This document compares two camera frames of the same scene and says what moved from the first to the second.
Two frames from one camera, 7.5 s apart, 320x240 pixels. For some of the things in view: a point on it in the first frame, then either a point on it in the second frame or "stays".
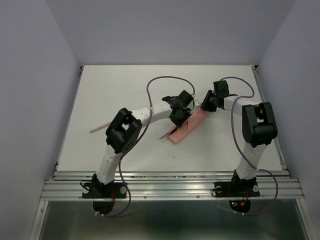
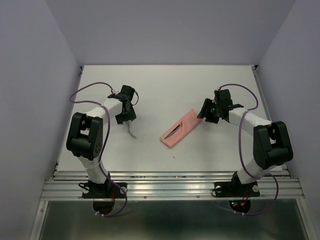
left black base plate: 111,190 stays
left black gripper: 188,114 to 131,116
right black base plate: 238,188 stays
